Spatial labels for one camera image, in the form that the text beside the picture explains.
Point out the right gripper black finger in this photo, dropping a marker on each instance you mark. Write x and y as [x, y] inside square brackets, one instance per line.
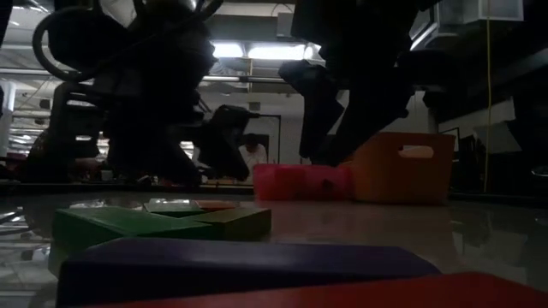
[314, 111]
[368, 124]

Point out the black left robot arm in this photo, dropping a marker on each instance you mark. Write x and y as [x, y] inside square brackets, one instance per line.
[90, 47]

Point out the pink plastic bin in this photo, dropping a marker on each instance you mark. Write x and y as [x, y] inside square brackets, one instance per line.
[291, 184]

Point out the ceiling light panel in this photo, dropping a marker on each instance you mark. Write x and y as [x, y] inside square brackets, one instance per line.
[276, 52]
[227, 50]

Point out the purple long block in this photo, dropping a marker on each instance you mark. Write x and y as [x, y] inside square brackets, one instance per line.
[240, 269]

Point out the red long block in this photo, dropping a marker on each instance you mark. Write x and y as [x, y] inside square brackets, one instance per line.
[385, 295]

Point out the orange plastic bin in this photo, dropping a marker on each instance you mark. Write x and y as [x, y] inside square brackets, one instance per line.
[385, 179]

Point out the olive green long block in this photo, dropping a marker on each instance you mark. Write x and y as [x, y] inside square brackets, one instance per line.
[240, 222]

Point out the person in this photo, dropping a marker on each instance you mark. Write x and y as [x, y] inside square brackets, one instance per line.
[257, 156]

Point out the extra long green block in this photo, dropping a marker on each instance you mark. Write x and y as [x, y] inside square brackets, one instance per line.
[120, 224]

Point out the orange long block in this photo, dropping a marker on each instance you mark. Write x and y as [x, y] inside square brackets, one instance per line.
[216, 204]

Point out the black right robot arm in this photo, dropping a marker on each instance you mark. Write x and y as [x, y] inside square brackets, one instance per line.
[432, 77]

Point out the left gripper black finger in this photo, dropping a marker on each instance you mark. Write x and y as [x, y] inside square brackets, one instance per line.
[227, 145]
[150, 154]

